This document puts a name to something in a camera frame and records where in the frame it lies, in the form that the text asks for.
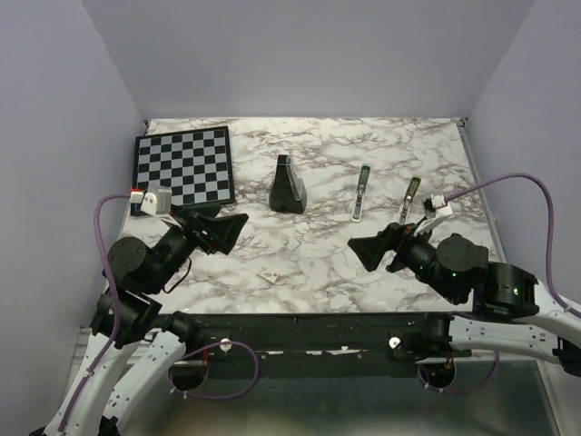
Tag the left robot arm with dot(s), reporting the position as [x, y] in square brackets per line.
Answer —
[130, 348]

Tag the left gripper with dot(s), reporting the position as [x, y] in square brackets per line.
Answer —
[222, 232]

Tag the black wedge stand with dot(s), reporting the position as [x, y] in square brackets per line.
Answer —
[288, 193]

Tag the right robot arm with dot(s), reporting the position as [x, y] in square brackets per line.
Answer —
[512, 310]

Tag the small staple box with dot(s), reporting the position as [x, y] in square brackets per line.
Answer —
[268, 275]

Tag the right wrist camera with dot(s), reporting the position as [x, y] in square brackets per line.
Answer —
[436, 211]

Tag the black white chessboard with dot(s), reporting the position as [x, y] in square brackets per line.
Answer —
[195, 165]

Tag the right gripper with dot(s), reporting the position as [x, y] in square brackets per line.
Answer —
[394, 237]

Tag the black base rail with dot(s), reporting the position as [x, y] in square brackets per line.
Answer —
[301, 346]

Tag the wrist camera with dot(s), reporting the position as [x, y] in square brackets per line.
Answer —
[155, 200]
[436, 211]

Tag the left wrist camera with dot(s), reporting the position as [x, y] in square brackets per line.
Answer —
[155, 200]

